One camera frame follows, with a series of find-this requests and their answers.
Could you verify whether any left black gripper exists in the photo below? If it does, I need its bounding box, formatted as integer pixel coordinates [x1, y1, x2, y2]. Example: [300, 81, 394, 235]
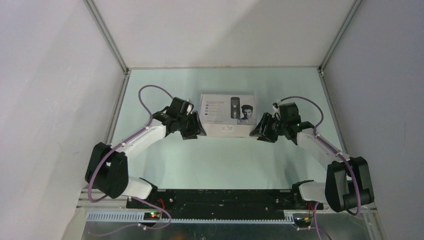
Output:
[177, 111, 206, 140]

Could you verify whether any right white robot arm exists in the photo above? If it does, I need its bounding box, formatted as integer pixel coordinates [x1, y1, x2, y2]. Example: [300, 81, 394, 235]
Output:
[249, 102, 375, 215]

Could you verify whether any aluminium frame post left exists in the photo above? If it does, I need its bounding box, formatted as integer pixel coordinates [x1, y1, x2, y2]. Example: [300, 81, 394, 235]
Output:
[83, 0, 129, 75]

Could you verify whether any aluminium frame post right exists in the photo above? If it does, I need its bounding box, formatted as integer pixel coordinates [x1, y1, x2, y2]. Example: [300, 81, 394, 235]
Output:
[319, 0, 363, 71]

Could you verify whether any white cardboard kit box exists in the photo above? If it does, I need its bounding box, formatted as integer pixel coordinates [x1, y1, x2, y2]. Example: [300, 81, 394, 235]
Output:
[199, 94, 257, 138]

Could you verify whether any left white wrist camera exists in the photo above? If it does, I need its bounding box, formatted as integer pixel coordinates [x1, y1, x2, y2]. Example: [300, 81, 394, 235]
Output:
[185, 99, 194, 108]

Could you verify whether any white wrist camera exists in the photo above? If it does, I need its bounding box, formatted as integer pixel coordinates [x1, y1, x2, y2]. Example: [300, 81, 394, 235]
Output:
[185, 99, 194, 108]
[272, 102, 281, 116]

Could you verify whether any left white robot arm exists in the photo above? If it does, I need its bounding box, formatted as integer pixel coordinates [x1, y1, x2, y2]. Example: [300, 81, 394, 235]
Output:
[85, 97, 206, 208]

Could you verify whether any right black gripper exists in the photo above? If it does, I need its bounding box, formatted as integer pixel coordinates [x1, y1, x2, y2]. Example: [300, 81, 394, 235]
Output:
[249, 112, 287, 143]

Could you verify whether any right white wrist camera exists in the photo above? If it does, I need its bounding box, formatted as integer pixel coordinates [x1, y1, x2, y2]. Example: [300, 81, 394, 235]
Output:
[272, 102, 281, 116]

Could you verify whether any aluminium frame post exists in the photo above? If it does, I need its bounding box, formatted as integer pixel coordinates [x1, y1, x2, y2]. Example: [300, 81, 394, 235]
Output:
[83, 0, 129, 75]
[319, 0, 363, 71]

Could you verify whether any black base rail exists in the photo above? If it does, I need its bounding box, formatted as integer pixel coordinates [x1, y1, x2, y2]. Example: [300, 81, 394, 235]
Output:
[146, 189, 315, 221]

